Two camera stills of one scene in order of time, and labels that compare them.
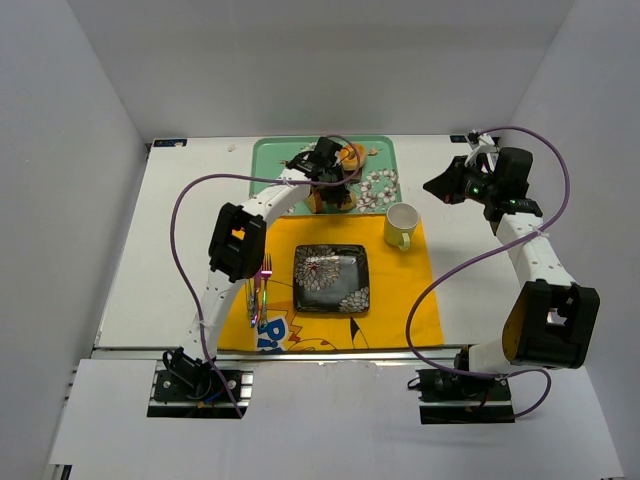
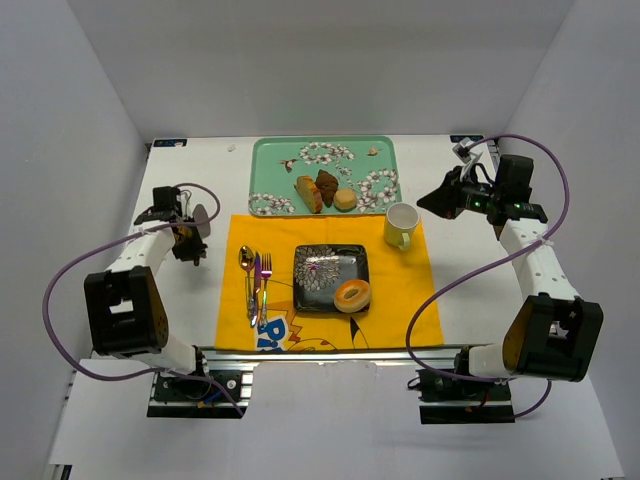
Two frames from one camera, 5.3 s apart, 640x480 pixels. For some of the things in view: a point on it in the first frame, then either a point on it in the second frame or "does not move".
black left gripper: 335,190 → 189,248
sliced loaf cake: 314,202 does not move
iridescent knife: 257,283 does not move
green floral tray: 374,187 does not move
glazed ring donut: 352,156 → 351,296
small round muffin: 350,205 does not move
